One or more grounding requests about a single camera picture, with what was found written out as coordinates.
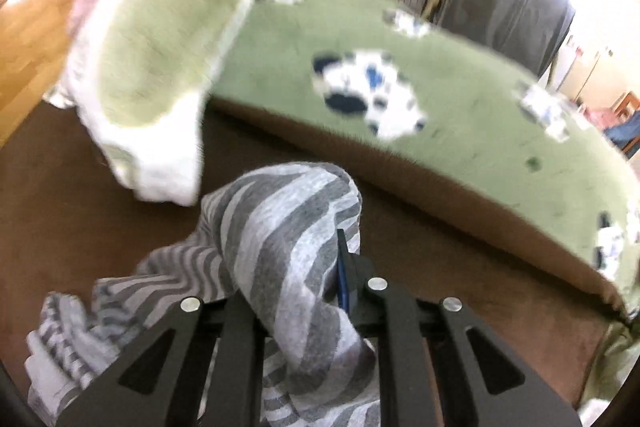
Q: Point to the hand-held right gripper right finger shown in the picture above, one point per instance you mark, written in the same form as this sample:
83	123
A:
342	279

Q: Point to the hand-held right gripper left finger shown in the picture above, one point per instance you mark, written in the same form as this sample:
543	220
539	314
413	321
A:
240	322

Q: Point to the grey striped zip hoodie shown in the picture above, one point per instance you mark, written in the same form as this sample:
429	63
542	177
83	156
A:
290	227

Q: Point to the wooden chair with clothes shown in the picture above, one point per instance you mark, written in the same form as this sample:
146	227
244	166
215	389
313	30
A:
627	104

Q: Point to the green panda print blanket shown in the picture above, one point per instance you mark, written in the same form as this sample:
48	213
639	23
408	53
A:
475	132

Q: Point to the white green fleece pillow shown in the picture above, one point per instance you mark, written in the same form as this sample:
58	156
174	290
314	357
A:
150	57

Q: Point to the blue jeans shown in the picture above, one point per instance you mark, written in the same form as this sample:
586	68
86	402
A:
625	129

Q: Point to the wooden headboard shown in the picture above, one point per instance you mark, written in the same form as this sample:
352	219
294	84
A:
30	47

